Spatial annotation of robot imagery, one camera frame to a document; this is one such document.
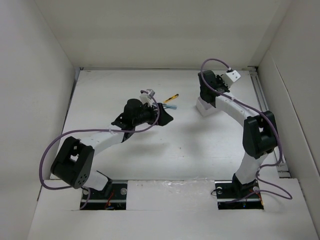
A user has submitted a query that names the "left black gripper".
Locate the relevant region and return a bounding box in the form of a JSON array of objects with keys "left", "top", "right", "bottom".
[{"left": 133, "top": 101, "right": 173, "bottom": 127}]

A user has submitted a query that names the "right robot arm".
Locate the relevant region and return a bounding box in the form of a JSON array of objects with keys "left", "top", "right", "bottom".
[{"left": 196, "top": 70, "right": 280, "bottom": 202}]

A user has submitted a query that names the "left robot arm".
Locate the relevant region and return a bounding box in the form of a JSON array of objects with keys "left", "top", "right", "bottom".
[{"left": 50, "top": 98, "right": 174, "bottom": 199}]

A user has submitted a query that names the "yellow utility knife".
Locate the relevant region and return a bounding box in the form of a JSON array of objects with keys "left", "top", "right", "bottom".
[{"left": 163, "top": 93, "right": 179, "bottom": 104}]

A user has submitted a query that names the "white three-compartment container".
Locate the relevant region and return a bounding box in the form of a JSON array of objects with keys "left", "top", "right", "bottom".
[{"left": 195, "top": 96, "right": 217, "bottom": 117}]

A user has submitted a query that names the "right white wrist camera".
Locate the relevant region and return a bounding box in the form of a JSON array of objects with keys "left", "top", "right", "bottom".
[{"left": 221, "top": 70, "right": 241, "bottom": 88}]

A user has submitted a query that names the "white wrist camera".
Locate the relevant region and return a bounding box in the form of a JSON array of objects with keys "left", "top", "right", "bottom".
[
  {"left": 221, "top": 70, "right": 241, "bottom": 88},
  {"left": 139, "top": 89, "right": 155, "bottom": 105}
]

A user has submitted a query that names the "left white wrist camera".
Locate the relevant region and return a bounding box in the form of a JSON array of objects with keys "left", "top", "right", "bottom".
[{"left": 139, "top": 89, "right": 155, "bottom": 105}]

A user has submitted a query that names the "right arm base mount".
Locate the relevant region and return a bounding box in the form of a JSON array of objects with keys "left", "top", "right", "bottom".
[{"left": 211, "top": 180, "right": 264, "bottom": 211}]

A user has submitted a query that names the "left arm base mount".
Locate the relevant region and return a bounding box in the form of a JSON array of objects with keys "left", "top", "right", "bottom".
[{"left": 79, "top": 177, "right": 128, "bottom": 211}]

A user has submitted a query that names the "aluminium side rail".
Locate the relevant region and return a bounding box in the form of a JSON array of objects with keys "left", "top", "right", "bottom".
[{"left": 249, "top": 67, "right": 291, "bottom": 179}]

